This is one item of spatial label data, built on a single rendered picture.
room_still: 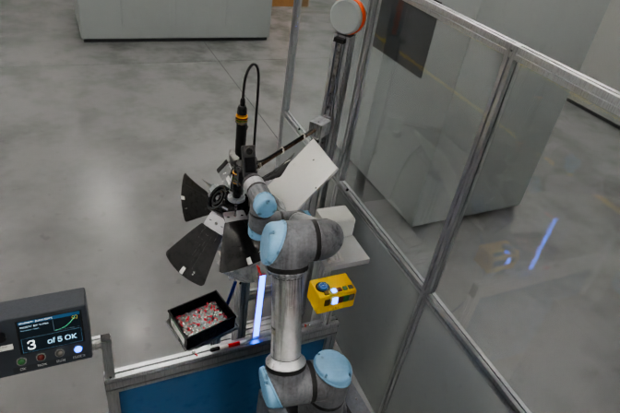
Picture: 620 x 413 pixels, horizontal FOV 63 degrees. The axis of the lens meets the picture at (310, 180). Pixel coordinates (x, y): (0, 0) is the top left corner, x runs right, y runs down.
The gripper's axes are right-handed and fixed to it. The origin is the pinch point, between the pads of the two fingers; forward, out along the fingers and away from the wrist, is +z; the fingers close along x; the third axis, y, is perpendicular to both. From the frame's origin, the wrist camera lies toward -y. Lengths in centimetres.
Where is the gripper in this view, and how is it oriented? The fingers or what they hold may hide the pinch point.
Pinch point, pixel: (237, 149)
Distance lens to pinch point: 192.5
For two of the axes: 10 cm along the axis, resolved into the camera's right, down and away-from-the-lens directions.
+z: -3.9, -5.5, 7.4
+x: 9.1, -1.1, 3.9
